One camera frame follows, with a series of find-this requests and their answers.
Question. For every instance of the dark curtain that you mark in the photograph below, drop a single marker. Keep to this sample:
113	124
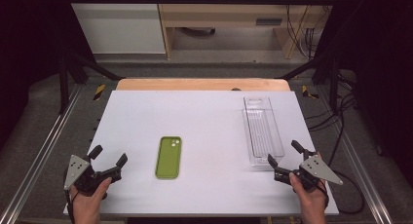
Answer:
29	39
383	55

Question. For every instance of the dark bundle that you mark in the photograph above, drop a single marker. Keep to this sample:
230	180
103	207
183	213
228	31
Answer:
198	31

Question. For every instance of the person's left hand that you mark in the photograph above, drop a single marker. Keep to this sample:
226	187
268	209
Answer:
86	207

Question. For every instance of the green phone case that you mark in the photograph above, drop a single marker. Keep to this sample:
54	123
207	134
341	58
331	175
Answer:
168	157

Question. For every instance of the person's right hand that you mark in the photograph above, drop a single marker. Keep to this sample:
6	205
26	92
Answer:
311	206

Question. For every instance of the light wooden table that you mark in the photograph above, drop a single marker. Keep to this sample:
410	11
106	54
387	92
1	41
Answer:
201	84

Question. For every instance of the yellow black tape marker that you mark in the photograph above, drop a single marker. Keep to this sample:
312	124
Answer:
99	92
307	92

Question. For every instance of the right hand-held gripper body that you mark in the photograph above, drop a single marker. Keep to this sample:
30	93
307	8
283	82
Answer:
316	170

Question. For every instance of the clear plastic packaging box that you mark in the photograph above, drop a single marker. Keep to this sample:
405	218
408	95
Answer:
261	130

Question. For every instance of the grey desk label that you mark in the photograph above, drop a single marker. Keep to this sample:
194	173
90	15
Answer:
269	22

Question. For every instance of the aluminium rail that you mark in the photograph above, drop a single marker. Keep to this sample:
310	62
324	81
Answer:
360	165
42	149

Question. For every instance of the black frame strut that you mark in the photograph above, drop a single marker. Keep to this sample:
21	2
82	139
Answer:
321	66
84	66

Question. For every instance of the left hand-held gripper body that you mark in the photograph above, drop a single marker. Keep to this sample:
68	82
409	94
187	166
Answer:
85	180

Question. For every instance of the white cabinet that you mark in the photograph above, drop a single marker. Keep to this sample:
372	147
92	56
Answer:
120	29

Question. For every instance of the wooden desk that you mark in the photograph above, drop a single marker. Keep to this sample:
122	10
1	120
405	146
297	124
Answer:
227	14

